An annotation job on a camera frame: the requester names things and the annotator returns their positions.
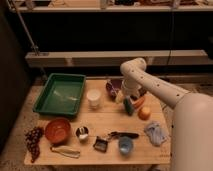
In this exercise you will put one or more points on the green yellow sponge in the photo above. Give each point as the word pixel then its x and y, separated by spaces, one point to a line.
pixel 129 108

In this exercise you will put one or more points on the orange bowl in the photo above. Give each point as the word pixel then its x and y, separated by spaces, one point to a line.
pixel 57 130

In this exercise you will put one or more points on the green plastic tray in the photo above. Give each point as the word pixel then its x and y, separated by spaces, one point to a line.
pixel 61 95

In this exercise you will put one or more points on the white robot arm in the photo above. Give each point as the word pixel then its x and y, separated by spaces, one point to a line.
pixel 192 132

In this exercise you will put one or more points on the light blue cloth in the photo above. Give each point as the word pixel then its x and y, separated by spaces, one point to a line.
pixel 155 133

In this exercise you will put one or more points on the small metal cup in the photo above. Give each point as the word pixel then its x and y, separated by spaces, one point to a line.
pixel 82 133

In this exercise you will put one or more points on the small dark square dish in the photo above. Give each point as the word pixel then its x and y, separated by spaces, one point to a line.
pixel 100 144

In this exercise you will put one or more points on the wooden shelf beam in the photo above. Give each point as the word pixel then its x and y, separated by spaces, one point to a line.
pixel 115 58

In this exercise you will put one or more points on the bunch of dark grapes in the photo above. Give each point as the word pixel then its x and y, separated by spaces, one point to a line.
pixel 32 139

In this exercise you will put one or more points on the metal pole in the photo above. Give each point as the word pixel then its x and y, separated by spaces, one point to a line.
pixel 34 47

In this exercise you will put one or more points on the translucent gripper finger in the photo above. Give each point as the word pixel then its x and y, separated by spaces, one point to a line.
pixel 119 97

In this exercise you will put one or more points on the orange fruit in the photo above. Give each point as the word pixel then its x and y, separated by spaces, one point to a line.
pixel 144 113

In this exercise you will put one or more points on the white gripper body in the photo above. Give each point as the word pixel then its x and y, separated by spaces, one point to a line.
pixel 130 89

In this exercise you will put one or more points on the white plastic cup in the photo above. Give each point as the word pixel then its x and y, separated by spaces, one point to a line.
pixel 93 97

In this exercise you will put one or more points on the orange carrot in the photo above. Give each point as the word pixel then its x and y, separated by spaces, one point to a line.
pixel 139 102

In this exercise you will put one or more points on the blue cup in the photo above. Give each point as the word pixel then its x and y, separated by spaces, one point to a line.
pixel 125 145

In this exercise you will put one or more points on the purple bowl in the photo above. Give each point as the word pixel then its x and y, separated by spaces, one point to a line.
pixel 113 86

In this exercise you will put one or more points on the black handled tool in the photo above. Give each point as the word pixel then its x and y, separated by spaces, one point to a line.
pixel 122 134

